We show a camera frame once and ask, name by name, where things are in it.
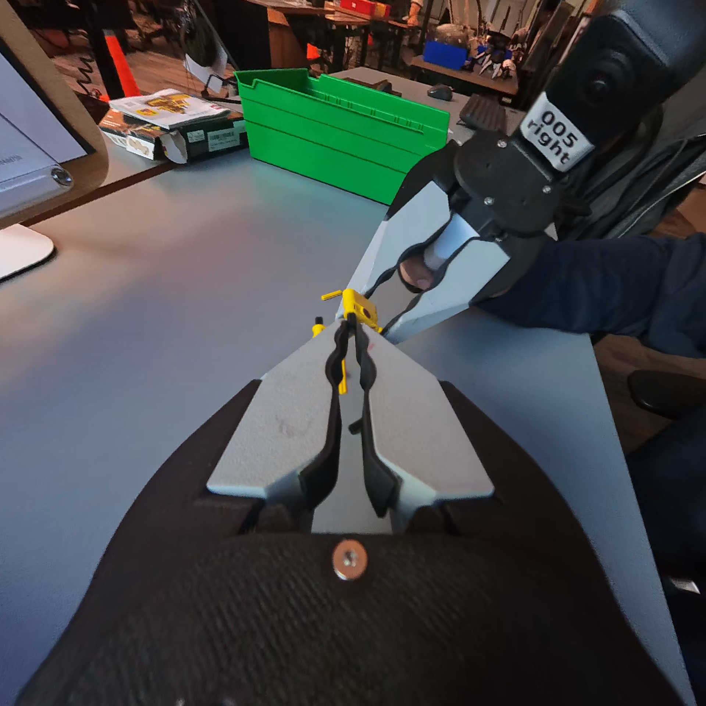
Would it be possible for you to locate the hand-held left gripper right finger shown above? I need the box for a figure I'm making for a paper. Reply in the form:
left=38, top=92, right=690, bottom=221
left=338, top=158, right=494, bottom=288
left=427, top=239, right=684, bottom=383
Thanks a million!
left=353, top=325, right=495, bottom=518

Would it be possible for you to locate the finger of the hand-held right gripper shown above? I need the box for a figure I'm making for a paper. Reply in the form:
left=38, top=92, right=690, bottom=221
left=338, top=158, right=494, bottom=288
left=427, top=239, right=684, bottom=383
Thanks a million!
left=349, top=165, right=453, bottom=296
left=385, top=238, right=511, bottom=344

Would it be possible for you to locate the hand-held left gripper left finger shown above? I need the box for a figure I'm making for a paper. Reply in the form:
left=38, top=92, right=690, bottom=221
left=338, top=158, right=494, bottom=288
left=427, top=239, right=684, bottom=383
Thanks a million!
left=207, top=321, right=345, bottom=505

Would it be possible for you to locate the yellow lego spring assembly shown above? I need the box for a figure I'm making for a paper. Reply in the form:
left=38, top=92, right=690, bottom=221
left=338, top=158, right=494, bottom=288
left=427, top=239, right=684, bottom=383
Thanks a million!
left=311, top=288, right=384, bottom=395

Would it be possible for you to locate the person's right forearm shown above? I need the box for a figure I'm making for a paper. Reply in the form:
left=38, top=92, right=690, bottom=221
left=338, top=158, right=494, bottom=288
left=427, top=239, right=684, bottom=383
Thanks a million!
left=480, top=232, right=706, bottom=359

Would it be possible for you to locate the opened black lego box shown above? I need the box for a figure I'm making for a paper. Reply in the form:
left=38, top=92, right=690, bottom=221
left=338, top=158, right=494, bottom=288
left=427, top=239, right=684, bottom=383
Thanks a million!
left=99, top=109, right=249, bottom=164

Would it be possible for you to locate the lego instruction booklet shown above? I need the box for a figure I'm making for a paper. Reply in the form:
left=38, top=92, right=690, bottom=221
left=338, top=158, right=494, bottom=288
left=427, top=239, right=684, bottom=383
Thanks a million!
left=109, top=88, right=232, bottom=130

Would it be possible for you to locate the person's right hand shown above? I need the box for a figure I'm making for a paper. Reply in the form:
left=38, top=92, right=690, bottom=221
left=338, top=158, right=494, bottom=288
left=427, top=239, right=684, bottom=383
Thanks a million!
left=400, top=258, right=438, bottom=291

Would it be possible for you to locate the black keyboard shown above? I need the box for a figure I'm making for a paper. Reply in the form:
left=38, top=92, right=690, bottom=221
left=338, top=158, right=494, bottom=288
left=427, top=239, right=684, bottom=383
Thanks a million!
left=459, top=94, right=508, bottom=133

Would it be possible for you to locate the green plastic bin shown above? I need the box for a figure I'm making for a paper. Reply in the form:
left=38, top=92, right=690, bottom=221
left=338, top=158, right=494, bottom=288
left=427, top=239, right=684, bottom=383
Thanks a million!
left=234, top=68, right=450, bottom=206

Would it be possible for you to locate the grey jacket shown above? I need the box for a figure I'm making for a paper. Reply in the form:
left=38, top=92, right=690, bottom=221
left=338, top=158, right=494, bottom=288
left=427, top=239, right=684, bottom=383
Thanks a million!
left=552, top=105, right=706, bottom=243

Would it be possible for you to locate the small blue crate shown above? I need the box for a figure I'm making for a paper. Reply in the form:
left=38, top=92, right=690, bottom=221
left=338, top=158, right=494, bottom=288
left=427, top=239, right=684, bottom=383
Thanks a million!
left=423, top=40, right=470, bottom=71

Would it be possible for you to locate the black chair armrest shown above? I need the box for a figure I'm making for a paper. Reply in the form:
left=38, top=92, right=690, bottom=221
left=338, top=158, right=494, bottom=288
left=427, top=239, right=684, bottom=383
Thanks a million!
left=628, top=368, right=706, bottom=421

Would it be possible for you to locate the person's leg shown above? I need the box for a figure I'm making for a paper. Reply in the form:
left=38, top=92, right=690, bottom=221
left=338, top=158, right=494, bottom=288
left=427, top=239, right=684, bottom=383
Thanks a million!
left=626, top=419, right=706, bottom=706

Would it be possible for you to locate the wooden instruction sign stand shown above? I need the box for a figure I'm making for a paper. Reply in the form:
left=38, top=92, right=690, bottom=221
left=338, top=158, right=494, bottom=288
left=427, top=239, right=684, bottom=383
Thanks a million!
left=0, top=0, right=108, bottom=282

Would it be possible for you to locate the printed instruction sheet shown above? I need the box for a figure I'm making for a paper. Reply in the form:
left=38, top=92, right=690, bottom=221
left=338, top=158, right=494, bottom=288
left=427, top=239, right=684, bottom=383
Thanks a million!
left=0, top=52, right=89, bottom=166

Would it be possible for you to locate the black coiled cable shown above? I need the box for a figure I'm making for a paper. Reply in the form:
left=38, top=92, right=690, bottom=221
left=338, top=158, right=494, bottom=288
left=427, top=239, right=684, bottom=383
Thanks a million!
left=74, top=52, right=97, bottom=97

